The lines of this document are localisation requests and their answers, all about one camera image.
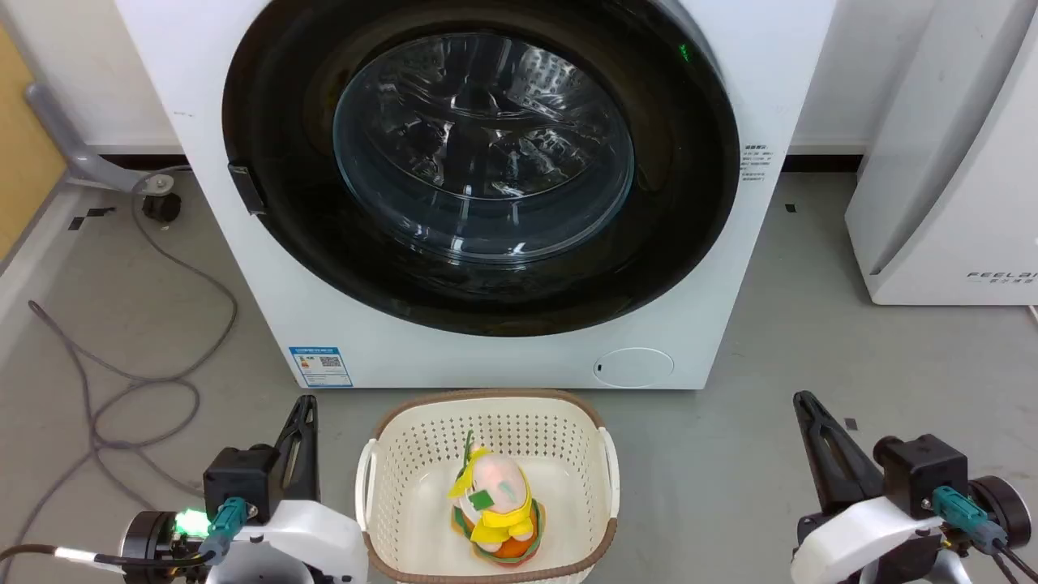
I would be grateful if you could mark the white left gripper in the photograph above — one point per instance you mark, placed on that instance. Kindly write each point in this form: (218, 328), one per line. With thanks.
(316, 539)

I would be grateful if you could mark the cream perforated laundry basket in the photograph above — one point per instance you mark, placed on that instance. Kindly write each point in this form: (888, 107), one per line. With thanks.
(405, 503)

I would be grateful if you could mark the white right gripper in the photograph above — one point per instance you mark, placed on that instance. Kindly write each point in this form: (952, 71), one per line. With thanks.
(859, 543)

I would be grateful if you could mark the yellow wooden panel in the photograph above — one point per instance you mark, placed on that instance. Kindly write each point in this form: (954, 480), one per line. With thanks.
(24, 162)

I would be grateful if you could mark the small text sticker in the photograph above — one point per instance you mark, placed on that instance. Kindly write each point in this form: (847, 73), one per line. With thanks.
(756, 162)

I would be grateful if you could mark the yellow and orange doll toy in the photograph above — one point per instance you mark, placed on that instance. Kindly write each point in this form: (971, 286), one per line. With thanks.
(499, 519)

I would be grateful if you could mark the white front-load washing machine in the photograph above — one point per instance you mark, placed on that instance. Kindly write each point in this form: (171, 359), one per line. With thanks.
(730, 284)

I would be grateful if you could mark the black round washer door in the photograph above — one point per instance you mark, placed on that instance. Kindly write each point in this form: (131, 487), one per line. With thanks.
(280, 243)

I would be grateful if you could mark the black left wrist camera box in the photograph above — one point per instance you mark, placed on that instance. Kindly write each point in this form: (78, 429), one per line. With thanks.
(243, 478)

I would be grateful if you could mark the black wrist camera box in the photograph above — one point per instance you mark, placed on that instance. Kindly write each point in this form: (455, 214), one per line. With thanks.
(243, 478)
(924, 474)

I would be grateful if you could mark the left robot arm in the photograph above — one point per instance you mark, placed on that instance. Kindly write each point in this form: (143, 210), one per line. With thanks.
(150, 539)

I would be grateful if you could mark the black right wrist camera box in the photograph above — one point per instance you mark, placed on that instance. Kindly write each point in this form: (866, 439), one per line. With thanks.
(924, 474)

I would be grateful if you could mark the black caster wheel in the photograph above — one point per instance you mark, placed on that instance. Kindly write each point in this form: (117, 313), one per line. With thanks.
(162, 208)

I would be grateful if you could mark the black floor tape pieces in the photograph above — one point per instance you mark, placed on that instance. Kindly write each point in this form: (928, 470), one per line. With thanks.
(89, 217)

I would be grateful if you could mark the oval white filter cover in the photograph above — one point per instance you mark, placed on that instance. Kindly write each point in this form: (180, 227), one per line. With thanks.
(634, 367)

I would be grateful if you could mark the grey metal frame leg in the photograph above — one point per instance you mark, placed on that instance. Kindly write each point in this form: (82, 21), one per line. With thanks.
(65, 138)

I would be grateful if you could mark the white appliance with grey lettering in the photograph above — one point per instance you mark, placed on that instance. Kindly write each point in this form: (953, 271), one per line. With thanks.
(949, 203)

